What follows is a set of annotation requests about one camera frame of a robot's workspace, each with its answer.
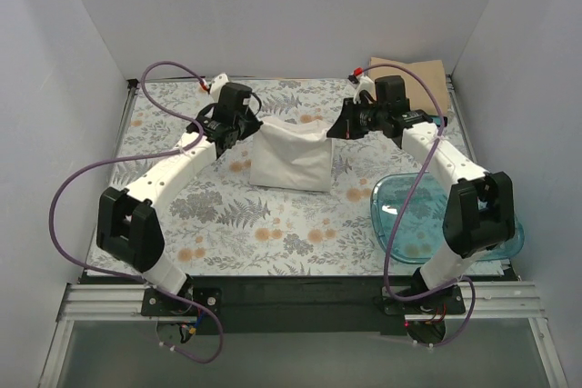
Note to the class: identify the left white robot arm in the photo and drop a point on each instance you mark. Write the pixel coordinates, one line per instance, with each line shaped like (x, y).
(128, 227)

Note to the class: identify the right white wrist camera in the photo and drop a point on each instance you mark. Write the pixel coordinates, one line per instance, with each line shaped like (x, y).
(362, 83)

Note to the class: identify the folded teal t shirt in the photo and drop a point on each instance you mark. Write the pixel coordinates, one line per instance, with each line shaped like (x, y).
(435, 119)

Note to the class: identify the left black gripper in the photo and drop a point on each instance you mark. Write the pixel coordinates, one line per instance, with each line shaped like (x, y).
(246, 120)

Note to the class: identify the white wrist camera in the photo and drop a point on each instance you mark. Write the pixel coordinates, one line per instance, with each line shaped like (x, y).
(362, 83)
(214, 86)

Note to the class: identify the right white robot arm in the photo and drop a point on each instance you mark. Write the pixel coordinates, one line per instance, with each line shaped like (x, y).
(426, 143)

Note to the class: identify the folded beige t shirt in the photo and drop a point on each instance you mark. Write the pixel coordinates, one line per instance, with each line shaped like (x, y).
(433, 75)

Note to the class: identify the white printed t shirt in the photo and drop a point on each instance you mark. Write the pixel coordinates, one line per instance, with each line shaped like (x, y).
(292, 156)

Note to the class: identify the teal transparent plastic bin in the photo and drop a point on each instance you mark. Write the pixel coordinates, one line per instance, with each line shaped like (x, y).
(409, 224)

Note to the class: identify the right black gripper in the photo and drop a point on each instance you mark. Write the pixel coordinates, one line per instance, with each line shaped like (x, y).
(348, 117)

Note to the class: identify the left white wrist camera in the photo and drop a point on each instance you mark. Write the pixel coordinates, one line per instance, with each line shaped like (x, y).
(214, 86)

